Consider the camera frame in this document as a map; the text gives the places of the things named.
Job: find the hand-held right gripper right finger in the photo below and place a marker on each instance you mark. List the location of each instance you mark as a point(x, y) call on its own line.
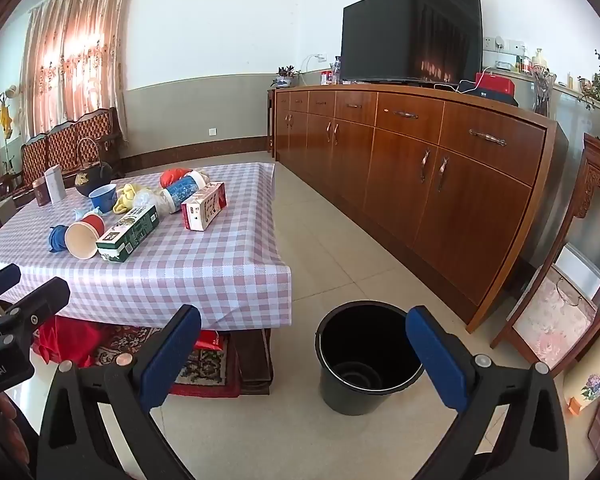
point(437, 360)

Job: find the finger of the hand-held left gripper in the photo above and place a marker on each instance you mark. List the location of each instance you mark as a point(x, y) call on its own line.
point(45, 297)
point(0, 280)

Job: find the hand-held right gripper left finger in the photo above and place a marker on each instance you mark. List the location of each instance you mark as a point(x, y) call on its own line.
point(172, 355)

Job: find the blue cloth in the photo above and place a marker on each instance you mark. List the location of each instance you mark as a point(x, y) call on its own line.
point(58, 239)

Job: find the red paper cup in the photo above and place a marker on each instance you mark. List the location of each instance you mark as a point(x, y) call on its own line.
point(82, 242)

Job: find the black plastic bucket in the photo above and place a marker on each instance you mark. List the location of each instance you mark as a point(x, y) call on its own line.
point(360, 330)

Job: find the light blue face mask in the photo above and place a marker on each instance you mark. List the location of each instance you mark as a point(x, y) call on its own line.
point(81, 214)

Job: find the green white carton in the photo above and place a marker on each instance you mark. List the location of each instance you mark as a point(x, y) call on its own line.
point(130, 232)

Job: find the blue cup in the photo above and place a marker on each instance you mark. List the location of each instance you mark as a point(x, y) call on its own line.
point(102, 200)

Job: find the yellow cloth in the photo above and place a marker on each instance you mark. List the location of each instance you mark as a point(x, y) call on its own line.
point(125, 199)

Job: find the clear plastic bag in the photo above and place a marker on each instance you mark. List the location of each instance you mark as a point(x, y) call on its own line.
point(147, 199)

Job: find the red white carton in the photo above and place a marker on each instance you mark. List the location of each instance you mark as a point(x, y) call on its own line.
point(204, 207)

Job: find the blue white canister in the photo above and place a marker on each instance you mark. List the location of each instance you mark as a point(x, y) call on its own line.
point(182, 192)

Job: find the person's left hand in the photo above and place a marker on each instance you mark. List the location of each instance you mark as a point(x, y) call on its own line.
point(14, 420)

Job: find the red packet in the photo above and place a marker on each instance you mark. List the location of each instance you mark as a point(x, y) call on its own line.
point(210, 341)

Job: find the pink checkered tablecloth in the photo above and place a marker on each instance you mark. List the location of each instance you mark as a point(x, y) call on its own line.
point(190, 265)

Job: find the dark red tin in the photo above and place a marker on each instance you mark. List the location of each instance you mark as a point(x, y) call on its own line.
point(41, 194)

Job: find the black handbag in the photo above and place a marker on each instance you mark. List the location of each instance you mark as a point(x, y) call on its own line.
point(92, 180)

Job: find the wooden bench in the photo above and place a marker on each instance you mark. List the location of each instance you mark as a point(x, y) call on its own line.
point(60, 142)

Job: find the floral print box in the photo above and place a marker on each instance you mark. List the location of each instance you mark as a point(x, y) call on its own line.
point(592, 385)

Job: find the coat stand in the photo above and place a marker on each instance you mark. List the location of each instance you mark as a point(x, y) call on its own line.
point(5, 115)

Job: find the wooden sideboard cabinet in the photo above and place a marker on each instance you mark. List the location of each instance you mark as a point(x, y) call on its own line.
point(390, 170)

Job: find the pink floral curtain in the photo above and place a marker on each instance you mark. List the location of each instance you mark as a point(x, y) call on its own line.
point(75, 50)

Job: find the black box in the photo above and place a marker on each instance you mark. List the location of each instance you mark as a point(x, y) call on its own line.
point(490, 97)

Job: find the red box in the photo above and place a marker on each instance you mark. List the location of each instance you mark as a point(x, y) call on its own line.
point(495, 84)

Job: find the glass vase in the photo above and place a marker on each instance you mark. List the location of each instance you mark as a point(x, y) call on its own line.
point(542, 95)

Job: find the small potted plant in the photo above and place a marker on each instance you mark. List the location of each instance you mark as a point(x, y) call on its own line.
point(284, 79)

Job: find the row of small bottles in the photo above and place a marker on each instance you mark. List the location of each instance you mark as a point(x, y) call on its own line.
point(535, 62)

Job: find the black flat television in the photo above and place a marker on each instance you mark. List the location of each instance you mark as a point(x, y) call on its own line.
point(410, 30)

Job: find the white wall outlets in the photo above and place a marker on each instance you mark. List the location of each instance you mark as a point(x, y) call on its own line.
point(500, 44)

